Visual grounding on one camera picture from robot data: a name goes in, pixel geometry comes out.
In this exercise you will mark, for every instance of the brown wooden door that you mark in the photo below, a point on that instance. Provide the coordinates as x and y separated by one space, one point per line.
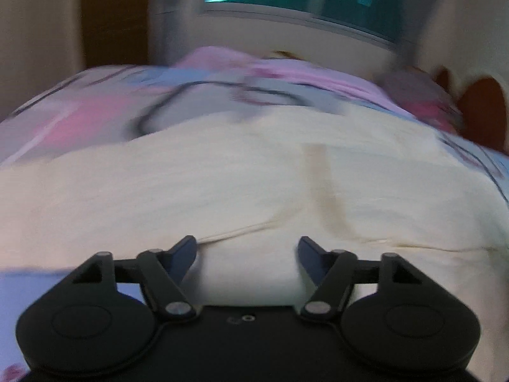
115 12

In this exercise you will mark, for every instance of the grey curtain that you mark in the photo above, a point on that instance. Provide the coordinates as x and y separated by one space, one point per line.
177 12

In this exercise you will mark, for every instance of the cream large garment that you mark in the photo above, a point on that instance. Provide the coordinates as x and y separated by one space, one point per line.
238 191

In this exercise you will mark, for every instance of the pink pillow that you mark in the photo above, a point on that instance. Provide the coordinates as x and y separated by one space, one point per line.
425 101

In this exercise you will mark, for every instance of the printed pink and blue bedsheet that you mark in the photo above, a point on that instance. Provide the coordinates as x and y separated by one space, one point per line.
79 103

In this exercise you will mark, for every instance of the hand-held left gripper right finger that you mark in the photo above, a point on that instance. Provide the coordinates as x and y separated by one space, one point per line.
309 252

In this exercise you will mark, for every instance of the brown wooden headboard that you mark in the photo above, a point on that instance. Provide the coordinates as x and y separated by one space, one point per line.
483 107

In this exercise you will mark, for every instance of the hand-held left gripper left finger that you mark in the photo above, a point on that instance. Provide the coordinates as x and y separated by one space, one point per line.
186 252

